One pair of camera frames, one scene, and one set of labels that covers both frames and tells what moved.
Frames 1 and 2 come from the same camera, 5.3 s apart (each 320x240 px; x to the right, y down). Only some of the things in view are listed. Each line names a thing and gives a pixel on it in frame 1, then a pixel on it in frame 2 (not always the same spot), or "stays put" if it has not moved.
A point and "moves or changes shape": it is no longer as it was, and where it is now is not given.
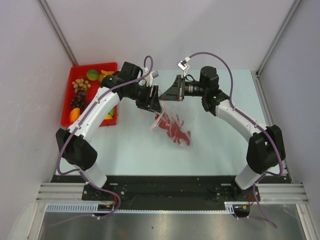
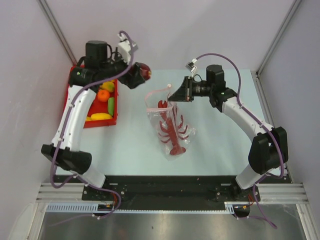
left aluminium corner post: [48, 10] stays put
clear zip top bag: [177, 123] moves or changes shape
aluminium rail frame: [62, 192] stays put
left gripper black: [152, 105] to [133, 79]
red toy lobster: [173, 128] moves or changes shape
